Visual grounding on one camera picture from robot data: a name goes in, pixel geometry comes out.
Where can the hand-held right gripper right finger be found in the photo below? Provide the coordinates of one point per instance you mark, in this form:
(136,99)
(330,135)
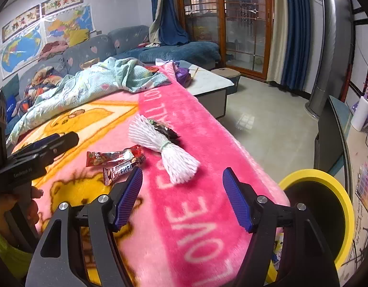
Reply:
(237,197)

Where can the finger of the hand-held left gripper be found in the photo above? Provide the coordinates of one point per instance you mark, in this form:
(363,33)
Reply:
(34,145)
(64,142)

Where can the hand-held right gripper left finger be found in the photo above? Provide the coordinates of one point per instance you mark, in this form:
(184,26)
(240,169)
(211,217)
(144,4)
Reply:
(128,197)

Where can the brown and white snack wrapper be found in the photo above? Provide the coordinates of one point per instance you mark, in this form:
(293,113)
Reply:
(118,172)

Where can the red snack wrapper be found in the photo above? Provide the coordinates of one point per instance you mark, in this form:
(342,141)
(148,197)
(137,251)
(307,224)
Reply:
(112,157)

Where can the yellow-rimmed black trash bin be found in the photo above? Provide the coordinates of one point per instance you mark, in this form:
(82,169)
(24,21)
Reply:
(321,203)

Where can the green-sleeved left forearm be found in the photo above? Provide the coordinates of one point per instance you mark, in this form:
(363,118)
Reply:
(7,254)

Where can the person's left hand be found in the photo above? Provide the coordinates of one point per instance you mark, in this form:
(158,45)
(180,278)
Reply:
(33,215)

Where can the pink printed blanket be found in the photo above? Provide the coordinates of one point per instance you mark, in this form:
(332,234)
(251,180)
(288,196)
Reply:
(201,155)

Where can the white foam fruit net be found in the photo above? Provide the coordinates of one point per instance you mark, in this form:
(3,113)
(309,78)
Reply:
(172,161)

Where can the light blue printed cloth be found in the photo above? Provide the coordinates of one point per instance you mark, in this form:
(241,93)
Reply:
(91,86)

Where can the colourful clothes pile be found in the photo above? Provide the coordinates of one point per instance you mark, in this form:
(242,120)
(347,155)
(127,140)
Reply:
(43,80)

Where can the dark snack wrapper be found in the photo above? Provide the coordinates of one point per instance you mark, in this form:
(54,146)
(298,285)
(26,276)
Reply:
(166,131)

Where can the pink clothes pile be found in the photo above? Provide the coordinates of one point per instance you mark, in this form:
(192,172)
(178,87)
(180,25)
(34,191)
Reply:
(55,49)

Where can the world map poster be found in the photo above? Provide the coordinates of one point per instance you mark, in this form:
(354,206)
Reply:
(19,50)

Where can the blue-grey sofa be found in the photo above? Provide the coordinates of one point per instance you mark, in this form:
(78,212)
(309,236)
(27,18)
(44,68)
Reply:
(106,44)

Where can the long tv cabinet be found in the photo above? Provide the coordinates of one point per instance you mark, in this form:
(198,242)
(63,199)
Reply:
(330,143)

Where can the country map poster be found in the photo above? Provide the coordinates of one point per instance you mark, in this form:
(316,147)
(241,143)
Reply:
(67,24)

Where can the white-topped coffee table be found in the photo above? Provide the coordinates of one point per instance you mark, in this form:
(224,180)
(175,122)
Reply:
(207,80)

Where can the framed calligraphy scroll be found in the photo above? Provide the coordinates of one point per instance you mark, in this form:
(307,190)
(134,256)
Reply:
(61,3)
(21,22)

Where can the round stool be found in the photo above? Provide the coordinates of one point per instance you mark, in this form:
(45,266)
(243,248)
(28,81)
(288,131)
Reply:
(228,73)

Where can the colourful bead box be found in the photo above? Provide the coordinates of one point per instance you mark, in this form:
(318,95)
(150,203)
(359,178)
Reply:
(366,185)

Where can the wooden stick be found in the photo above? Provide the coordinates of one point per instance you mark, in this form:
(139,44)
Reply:
(194,73)

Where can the purple bag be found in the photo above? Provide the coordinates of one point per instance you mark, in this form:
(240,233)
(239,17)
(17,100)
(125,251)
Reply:
(182,74)

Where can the white vase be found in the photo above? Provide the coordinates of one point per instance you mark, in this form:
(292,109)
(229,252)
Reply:
(360,113)

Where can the grey tower air conditioner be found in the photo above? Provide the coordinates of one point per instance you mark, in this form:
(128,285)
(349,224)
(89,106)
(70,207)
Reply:
(327,65)

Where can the blue curtain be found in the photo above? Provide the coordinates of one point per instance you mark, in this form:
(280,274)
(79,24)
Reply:
(294,36)
(169,21)

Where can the wooden-framed glass door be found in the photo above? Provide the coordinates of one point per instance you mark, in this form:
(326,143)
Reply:
(240,21)

